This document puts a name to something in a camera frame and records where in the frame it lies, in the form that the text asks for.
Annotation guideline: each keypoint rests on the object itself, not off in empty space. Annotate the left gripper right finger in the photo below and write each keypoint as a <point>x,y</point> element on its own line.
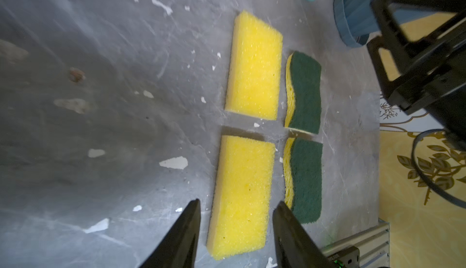
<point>293,246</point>

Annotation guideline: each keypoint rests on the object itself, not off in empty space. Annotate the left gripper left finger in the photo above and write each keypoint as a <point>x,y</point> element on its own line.
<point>178,248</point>

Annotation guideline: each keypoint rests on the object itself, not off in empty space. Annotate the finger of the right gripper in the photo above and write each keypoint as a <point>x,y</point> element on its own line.
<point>396,51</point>

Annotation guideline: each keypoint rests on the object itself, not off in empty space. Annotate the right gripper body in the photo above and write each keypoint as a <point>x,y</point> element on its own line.
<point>441,91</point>

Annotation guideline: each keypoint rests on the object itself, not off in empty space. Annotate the green yellow sponge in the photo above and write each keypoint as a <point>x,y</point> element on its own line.
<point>302,77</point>
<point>302,169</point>

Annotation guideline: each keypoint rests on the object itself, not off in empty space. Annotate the blue plant pot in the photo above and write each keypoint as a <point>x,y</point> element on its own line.
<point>355,21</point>

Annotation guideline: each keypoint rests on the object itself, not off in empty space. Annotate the aluminium mounting rail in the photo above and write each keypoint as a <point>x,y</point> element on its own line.
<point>367,249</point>

